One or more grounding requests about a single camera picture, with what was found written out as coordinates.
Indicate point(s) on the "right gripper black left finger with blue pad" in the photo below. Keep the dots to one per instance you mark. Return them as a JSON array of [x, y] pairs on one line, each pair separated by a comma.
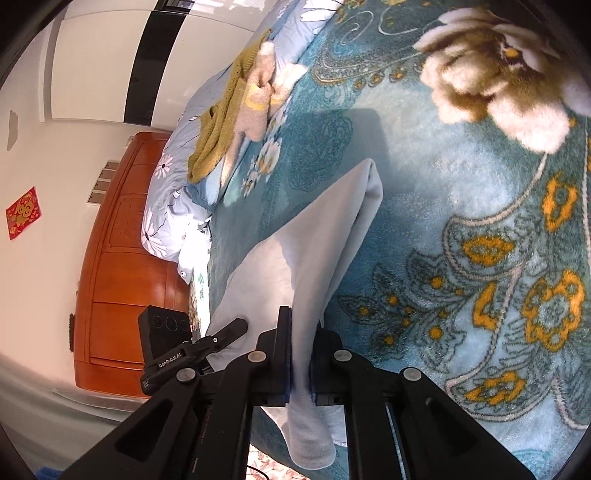
[[197, 427]]

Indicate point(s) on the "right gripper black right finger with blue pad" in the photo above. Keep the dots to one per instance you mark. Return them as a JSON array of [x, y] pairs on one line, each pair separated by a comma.
[[402, 425]]

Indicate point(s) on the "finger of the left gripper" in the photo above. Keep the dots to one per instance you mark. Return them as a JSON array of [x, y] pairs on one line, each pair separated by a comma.
[[220, 340]]

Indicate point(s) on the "light blue printed t-shirt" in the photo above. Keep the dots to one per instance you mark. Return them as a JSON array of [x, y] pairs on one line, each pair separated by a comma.
[[301, 266]]

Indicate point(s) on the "orange wooden headboard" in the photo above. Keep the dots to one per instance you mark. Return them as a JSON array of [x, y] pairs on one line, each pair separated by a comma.
[[119, 279]]

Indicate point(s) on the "blue daisy print duvet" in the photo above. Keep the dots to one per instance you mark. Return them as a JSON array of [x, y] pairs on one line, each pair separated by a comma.
[[176, 211]]

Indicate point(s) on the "teal floral plush blanket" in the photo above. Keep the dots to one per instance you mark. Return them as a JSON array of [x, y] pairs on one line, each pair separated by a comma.
[[476, 268]]

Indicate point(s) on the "olive green knit sweater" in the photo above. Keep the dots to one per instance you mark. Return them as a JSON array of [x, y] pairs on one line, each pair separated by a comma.
[[218, 121]]

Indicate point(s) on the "cream fluffy sweater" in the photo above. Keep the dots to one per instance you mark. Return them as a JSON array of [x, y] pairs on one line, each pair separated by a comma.
[[266, 90]]

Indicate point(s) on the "white black glossy wardrobe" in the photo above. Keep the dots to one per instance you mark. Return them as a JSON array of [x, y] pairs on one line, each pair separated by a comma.
[[139, 62]]

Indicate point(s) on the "wall switch panel row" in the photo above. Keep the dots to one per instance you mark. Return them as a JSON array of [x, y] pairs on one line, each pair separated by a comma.
[[98, 191]]

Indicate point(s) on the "red fu wall decoration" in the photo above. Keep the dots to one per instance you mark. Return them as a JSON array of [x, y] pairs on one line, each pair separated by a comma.
[[22, 213]]

